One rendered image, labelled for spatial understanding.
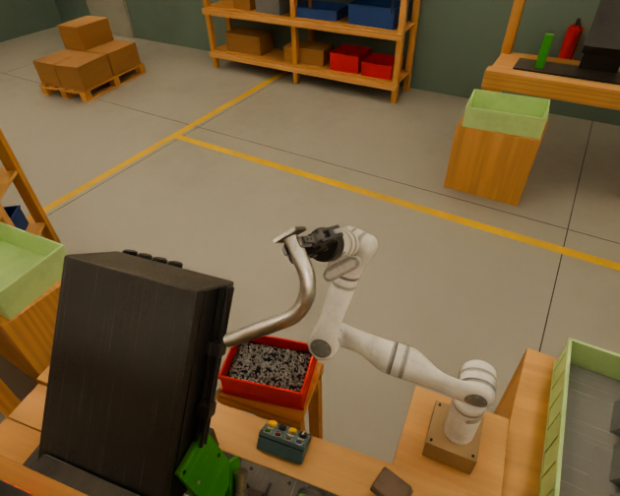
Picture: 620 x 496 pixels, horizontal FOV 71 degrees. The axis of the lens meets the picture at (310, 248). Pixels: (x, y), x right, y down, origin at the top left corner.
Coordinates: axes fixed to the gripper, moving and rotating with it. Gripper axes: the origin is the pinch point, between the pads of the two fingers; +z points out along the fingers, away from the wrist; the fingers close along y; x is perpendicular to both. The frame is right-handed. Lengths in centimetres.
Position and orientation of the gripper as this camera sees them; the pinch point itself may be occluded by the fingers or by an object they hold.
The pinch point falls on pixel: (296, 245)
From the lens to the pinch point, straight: 81.8
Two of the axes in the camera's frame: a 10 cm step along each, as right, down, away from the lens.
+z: -4.6, 0.3, -8.9
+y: 7.9, -4.5, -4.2
